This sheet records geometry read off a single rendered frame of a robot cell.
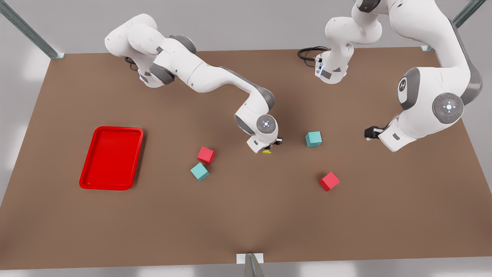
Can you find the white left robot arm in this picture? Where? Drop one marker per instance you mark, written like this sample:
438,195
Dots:
426,88

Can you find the silver frame post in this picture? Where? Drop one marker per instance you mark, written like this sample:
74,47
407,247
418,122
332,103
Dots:
461,17
29,30
251,265

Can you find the red cube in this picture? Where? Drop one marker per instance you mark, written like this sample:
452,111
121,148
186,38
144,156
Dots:
329,181
206,155

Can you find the teal cube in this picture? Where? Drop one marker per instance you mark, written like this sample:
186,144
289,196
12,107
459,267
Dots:
200,172
313,139

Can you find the red plastic tray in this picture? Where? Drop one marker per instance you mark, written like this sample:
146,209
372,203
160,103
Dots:
111,158

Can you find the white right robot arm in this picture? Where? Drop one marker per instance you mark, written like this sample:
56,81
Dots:
200,73

